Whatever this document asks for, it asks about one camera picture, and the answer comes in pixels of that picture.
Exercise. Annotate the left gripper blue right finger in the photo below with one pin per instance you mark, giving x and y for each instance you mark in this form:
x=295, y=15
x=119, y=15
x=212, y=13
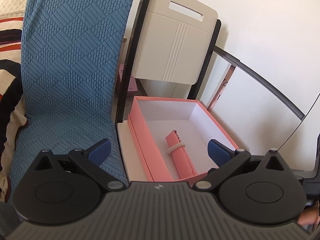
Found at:
x=239, y=170

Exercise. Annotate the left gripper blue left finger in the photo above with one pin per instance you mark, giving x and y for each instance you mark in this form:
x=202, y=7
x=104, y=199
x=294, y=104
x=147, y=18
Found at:
x=84, y=162

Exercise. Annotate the pink fabric bag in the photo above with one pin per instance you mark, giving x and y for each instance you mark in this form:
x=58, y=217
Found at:
x=179, y=155

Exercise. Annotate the person's right hand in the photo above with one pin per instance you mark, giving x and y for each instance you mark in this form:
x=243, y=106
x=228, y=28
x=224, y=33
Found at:
x=309, y=219

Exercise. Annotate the pink cardboard box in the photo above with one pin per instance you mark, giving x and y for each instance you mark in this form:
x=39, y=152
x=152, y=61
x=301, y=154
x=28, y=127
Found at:
x=152, y=119

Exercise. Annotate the striped red black white blanket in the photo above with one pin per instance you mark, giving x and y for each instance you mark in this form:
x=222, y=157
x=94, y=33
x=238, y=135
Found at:
x=12, y=104

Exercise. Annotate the blue textured mattress cover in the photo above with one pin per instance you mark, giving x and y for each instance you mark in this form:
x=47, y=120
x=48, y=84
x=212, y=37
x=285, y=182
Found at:
x=70, y=51

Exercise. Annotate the cream folding chair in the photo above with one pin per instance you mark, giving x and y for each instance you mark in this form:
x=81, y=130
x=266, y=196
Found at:
x=169, y=43

